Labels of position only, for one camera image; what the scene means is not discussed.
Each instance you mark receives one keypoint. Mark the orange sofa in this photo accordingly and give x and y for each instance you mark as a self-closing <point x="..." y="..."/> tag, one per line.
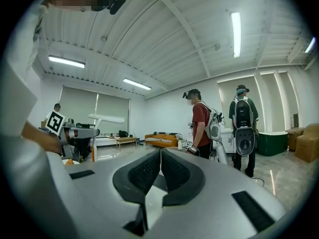
<point x="152" y="136"/>

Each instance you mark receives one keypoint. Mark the cardboard box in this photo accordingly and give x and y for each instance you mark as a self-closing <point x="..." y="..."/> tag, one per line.
<point x="292" y="138"/>
<point x="307" y="143"/>

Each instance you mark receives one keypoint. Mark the person's left forearm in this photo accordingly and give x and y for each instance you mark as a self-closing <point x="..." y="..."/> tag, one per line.
<point x="40" y="138"/>

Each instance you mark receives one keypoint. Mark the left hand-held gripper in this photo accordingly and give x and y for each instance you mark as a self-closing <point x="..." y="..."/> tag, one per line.
<point x="55" y="122"/>

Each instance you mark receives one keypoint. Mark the black white striped throw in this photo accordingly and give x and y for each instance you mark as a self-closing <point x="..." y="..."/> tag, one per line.
<point x="159" y="140"/>

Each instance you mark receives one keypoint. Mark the white vase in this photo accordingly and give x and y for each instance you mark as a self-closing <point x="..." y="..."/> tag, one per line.
<point x="180" y="144"/>

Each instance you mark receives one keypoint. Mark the white counter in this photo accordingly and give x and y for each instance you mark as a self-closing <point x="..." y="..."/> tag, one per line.
<point x="225" y="138"/>

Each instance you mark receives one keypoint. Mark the ceiling tube light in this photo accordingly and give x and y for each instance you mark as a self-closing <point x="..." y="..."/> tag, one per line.
<point x="66" y="61"/>
<point x="137" y="84"/>
<point x="310" y="45"/>
<point x="236" y="34"/>

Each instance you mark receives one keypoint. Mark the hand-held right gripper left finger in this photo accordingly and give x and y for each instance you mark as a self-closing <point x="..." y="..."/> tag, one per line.
<point x="99" y="195"/>

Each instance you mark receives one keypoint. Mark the black bag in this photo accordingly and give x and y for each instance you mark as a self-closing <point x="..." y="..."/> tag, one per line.
<point x="123" y="134"/>

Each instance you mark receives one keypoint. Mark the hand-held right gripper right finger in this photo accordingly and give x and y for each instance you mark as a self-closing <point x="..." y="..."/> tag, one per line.
<point x="211" y="208"/>

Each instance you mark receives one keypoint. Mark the wooden side table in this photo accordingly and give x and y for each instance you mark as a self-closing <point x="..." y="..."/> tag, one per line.
<point x="125" y="139"/>

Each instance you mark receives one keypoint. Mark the operator in white shirt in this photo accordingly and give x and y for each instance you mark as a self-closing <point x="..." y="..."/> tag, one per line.
<point x="17" y="103"/>

